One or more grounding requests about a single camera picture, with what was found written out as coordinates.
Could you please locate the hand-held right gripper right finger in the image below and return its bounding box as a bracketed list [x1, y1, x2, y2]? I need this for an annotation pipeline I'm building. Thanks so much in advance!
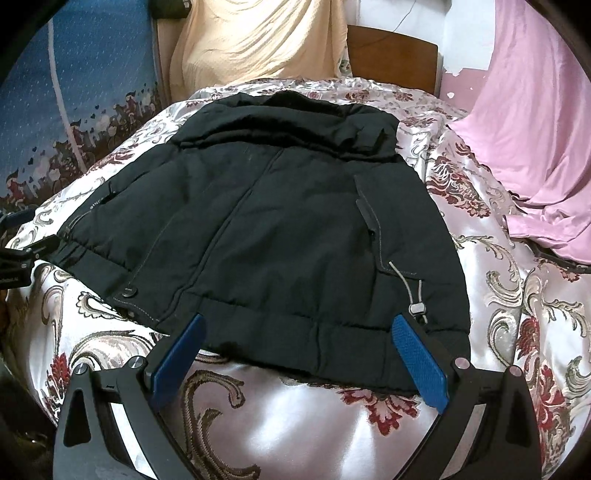
[391, 313, 541, 480]

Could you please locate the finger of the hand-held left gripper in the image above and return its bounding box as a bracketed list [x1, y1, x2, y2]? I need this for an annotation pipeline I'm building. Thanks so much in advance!
[16, 234, 62, 263]
[0, 210, 36, 232]

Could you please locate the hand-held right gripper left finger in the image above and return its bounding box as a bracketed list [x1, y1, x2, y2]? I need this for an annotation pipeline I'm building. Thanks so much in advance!
[53, 313, 206, 480]

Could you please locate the black padded jacket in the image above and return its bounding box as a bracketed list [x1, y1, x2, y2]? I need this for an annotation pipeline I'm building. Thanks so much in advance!
[57, 90, 472, 394]

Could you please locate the floral satin bedspread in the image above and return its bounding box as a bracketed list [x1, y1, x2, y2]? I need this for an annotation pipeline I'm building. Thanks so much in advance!
[0, 75, 591, 480]

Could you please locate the blue dotted fabric wardrobe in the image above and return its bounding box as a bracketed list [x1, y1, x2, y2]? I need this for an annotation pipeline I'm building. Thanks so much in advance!
[0, 7, 163, 220]

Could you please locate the brown wooden panel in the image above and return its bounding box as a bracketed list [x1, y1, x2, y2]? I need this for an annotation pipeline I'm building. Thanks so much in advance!
[154, 18, 175, 103]

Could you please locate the black tote bag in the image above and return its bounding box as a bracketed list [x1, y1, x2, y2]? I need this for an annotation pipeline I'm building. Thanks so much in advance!
[154, 0, 193, 20]

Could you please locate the pink curtain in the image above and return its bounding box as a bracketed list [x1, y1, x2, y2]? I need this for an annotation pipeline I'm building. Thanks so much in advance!
[447, 0, 591, 267]

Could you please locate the yellow hanging blanket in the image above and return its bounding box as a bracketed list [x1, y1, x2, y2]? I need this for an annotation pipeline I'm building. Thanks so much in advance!
[169, 0, 350, 100]

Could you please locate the wooden headboard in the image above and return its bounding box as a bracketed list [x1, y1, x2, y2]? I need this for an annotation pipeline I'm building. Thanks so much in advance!
[346, 25, 440, 96]

